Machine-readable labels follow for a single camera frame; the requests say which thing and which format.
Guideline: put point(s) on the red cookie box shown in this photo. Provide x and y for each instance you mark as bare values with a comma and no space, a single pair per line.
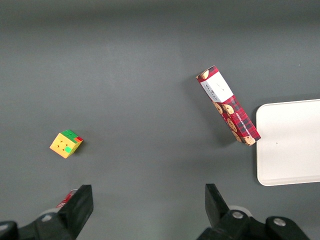
240,122

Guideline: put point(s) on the red drink can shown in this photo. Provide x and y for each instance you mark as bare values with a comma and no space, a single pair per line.
64,201

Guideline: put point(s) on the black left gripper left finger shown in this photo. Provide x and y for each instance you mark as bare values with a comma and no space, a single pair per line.
77,210

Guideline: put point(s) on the multicoloured puzzle cube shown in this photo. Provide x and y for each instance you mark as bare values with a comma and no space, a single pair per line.
62,145

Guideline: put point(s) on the beige plastic tray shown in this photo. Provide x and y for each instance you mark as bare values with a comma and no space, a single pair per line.
290,142

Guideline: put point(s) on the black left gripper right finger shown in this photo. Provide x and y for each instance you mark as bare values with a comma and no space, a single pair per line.
217,215

